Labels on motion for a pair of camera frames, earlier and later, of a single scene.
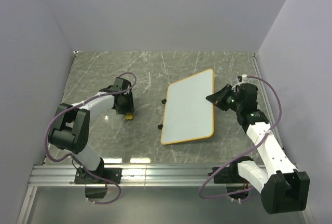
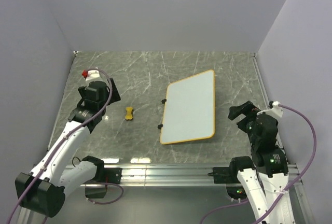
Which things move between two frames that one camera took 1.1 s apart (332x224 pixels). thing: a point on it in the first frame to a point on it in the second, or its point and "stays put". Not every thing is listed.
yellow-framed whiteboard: x=187 y=115 stays put
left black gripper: x=129 y=108 to x=115 y=96
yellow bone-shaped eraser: x=128 y=116 stays put
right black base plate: x=225 y=175 stays put
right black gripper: x=217 y=97 to x=234 y=111
